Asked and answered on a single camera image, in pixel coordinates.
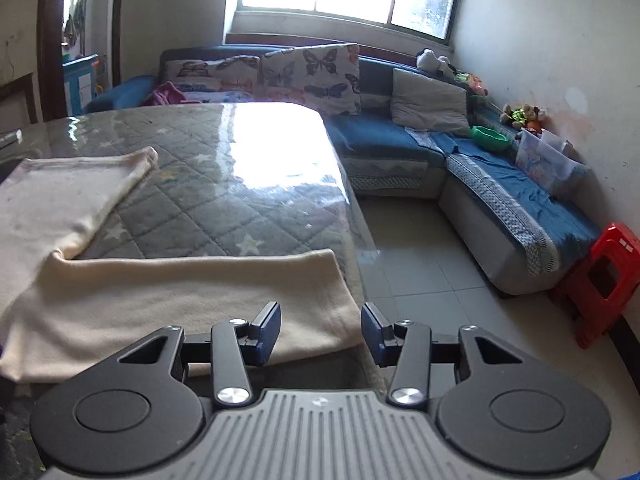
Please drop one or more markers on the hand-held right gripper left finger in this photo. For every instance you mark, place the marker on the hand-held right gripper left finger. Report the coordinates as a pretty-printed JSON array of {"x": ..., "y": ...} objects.
[{"x": 270, "y": 340}]

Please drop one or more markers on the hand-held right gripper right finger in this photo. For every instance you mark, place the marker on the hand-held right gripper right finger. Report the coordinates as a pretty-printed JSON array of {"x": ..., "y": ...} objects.
[{"x": 372, "y": 335}]

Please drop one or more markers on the cream garment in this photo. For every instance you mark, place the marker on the cream garment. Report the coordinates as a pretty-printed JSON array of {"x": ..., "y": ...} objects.
[{"x": 150, "y": 300}]

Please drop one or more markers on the hanging clothes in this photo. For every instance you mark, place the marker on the hanging clothes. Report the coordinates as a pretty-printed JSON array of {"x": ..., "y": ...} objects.
[{"x": 71, "y": 25}]

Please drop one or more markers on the blue corner sofa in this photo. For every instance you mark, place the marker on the blue corner sofa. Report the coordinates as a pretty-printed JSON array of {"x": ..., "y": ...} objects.
[{"x": 380, "y": 135}]

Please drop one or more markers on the green bowl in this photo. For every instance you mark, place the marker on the green bowl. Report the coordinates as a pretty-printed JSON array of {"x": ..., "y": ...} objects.
[{"x": 490, "y": 137}]

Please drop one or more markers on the grey cushion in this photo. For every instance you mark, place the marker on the grey cushion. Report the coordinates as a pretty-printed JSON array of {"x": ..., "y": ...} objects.
[{"x": 430, "y": 105}]

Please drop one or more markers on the red plastic stool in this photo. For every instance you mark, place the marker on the red plastic stool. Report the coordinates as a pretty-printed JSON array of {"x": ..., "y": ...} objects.
[{"x": 607, "y": 280}]

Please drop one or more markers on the clear plastic storage box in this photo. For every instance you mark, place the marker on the clear plastic storage box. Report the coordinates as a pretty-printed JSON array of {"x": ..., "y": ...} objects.
[{"x": 545, "y": 162}]

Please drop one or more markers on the small plush toys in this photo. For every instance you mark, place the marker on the small plush toys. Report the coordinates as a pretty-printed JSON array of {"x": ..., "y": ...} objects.
[{"x": 522, "y": 117}]

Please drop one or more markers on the pink cloth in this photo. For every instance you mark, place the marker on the pink cloth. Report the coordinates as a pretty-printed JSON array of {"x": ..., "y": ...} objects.
[{"x": 167, "y": 95}]

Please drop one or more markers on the square butterfly print cushion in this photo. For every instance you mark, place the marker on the square butterfly print cushion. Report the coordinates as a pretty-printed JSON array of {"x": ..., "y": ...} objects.
[{"x": 310, "y": 75}]

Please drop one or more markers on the pink and green toy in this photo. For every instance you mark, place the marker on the pink and green toy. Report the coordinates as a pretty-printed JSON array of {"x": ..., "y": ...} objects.
[{"x": 472, "y": 84}]

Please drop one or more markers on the long butterfly print cushion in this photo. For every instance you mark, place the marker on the long butterfly print cushion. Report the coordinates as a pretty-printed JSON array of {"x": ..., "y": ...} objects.
[{"x": 210, "y": 72}]

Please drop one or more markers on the panda plush toy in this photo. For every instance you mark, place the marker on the panda plush toy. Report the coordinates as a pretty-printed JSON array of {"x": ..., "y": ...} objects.
[{"x": 432, "y": 61}]

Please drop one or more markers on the blue cabinet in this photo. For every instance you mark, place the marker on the blue cabinet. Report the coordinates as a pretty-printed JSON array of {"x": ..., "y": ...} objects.
[{"x": 77, "y": 85}]

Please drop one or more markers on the white remote control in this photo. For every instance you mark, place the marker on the white remote control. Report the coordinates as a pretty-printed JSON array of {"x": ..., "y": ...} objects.
[{"x": 10, "y": 138}]

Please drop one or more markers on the dark wooden cabinet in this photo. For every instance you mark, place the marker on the dark wooden cabinet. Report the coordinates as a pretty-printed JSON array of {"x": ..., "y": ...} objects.
[{"x": 17, "y": 102}]

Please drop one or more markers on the dark wooden door frame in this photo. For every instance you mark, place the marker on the dark wooden door frame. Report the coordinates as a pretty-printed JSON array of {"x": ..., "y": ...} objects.
[{"x": 50, "y": 35}]

